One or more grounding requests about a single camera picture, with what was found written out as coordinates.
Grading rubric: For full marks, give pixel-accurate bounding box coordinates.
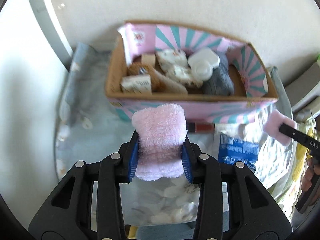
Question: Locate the pink fluffy towel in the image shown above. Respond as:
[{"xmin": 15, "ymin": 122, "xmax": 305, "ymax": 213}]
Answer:
[
  {"xmin": 132, "ymin": 103, "xmax": 187, "ymax": 181},
  {"xmin": 263, "ymin": 110, "xmax": 297, "ymax": 146}
]

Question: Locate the white plastic case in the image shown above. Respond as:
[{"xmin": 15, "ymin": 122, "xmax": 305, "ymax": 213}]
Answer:
[{"xmin": 188, "ymin": 47, "xmax": 220, "ymax": 81}]

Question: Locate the white floral sock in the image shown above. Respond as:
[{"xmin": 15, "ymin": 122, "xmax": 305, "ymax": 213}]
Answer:
[{"xmin": 165, "ymin": 64, "xmax": 203, "ymax": 88}]

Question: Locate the white spotted sock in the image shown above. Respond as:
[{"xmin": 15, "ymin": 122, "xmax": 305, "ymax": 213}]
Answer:
[{"xmin": 156, "ymin": 49, "xmax": 188, "ymax": 72}]

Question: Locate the white printed tissue pack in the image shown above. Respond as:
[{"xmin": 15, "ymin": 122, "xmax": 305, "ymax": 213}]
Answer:
[{"xmin": 120, "ymin": 75, "xmax": 152, "ymax": 94}]

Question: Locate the beige round cosmetic jar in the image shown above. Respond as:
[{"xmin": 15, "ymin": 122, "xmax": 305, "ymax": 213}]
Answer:
[{"xmin": 141, "ymin": 54, "xmax": 156, "ymax": 67}]

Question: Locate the person's hand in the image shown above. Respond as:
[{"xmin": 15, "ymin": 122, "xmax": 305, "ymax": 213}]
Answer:
[{"xmin": 301, "ymin": 158, "xmax": 320, "ymax": 192}]

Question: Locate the blue wet wipes pack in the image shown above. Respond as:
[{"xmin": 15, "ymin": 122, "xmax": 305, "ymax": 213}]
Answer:
[{"xmin": 218, "ymin": 134, "xmax": 259, "ymax": 172}]

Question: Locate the grey floral bed sheet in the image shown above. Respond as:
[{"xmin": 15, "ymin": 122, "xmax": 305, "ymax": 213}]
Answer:
[{"xmin": 55, "ymin": 43, "xmax": 307, "ymax": 228}]

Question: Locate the black red lipstick box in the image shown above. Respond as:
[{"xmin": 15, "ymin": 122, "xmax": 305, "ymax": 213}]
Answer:
[{"xmin": 187, "ymin": 122, "xmax": 215, "ymax": 134}]

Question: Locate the grey fluffy slipper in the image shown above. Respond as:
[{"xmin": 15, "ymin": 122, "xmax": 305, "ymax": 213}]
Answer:
[{"xmin": 201, "ymin": 51, "xmax": 234, "ymax": 96}]

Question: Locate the pink teal cardboard box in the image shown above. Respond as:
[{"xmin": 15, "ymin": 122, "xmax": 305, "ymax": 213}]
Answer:
[{"xmin": 105, "ymin": 20, "xmax": 278, "ymax": 124}]

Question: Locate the brown plush toy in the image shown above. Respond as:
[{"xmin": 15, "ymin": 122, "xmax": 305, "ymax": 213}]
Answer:
[{"xmin": 127, "ymin": 62, "xmax": 188, "ymax": 95}]

